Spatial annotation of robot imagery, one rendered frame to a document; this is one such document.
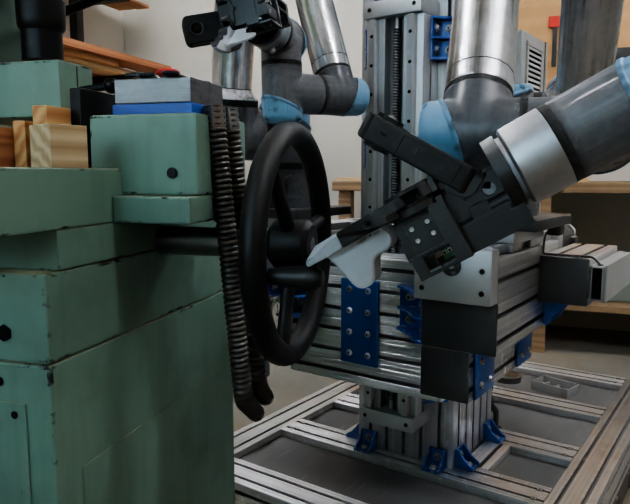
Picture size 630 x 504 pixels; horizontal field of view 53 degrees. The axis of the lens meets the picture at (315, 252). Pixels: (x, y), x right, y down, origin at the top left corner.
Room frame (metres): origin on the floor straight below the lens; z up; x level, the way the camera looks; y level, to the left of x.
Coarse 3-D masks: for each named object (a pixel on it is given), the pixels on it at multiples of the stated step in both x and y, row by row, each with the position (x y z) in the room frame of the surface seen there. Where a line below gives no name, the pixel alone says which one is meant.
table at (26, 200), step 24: (0, 168) 0.54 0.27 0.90; (24, 168) 0.57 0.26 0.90; (48, 168) 0.60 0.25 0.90; (72, 168) 0.64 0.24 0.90; (96, 168) 0.68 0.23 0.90; (0, 192) 0.54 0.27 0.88; (24, 192) 0.57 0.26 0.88; (48, 192) 0.60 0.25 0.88; (72, 192) 0.63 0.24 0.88; (96, 192) 0.67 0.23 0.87; (120, 192) 0.71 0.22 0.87; (0, 216) 0.54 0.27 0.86; (24, 216) 0.57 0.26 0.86; (48, 216) 0.60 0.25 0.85; (72, 216) 0.63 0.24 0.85; (96, 216) 0.67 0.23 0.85; (120, 216) 0.69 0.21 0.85; (144, 216) 0.69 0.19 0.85; (168, 216) 0.68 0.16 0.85; (192, 216) 0.68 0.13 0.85
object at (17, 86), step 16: (0, 64) 0.82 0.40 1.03; (16, 64) 0.82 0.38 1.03; (32, 64) 0.81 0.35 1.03; (48, 64) 0.80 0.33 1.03; (64, 64) 0.81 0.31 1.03; (0, 80) 0.82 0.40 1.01; (16, 80) 0.82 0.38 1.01; (32, 80) 0.81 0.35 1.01; (48, 80) 0.80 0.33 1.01; (64, 80) 0.81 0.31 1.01; (80, 80) 0.84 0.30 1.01; (0, 96) 0.82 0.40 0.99; (16, 96) 0.82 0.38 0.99; (32, 96) 0.81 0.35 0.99; (48, 96) 0.80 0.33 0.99; (64, 96) 0.81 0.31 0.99; (0, 112) 0.82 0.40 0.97; (16, 112) 0.82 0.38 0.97; (32, 112) 0.81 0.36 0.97
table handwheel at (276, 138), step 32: (288, 128) 0.71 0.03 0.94; (256, 160) 0.65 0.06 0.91; (320, 160) 0.82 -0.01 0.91; (256, 192) 0.63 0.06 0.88; (320, 192) 0.85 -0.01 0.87; (256, 224) 0.62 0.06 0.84; (288, 224) 0.72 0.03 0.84; (320, 224) 0.84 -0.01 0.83; (256, 256) 0.61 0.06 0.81; (288, 256) 0.72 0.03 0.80; (256, 288) 0.62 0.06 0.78; (288, 288) 0.73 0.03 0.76; (320, 288) 0.84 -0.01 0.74; (256, 320) 0.63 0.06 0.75; (288, 320) 0.72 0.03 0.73; (288, 352) 0.69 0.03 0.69
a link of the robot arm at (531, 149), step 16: (528, 112) 0.57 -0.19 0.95; (512, 128) 0.55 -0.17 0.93; (528, 128) 0.54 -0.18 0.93; (544, 128) 0.54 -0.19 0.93; (512, 144) 0.54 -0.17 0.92; (528, 144) 0.54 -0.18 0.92; (544, 144) 0.53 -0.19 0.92; (512, 160) 0.54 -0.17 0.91; (528, 160) 0.54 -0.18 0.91; (544, 160) 0.53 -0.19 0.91; (560, 160) 0.53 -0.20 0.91; (528, 176) 0.54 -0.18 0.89; (544, 176) 0.54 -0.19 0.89; (560, 176) 0.54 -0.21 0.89; (528, 192) 0.55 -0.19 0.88; (544, 192) 0.55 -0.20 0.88
